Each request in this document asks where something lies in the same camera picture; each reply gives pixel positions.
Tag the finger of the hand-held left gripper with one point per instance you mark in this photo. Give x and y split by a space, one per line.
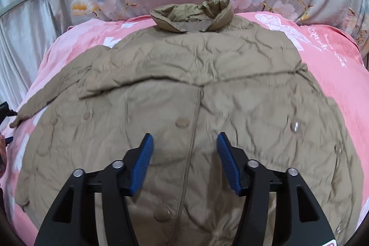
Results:
9 139
5 110

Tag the tan quilted jacket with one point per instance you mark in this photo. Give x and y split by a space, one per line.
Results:
178 61

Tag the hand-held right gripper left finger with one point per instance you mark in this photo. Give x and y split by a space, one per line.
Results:
142 165

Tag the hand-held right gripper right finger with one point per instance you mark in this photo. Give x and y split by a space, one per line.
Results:
229 165

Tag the silver satin curtain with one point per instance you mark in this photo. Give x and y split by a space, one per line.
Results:
23 41

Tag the pink printed blanket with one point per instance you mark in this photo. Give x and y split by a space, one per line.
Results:
340 76

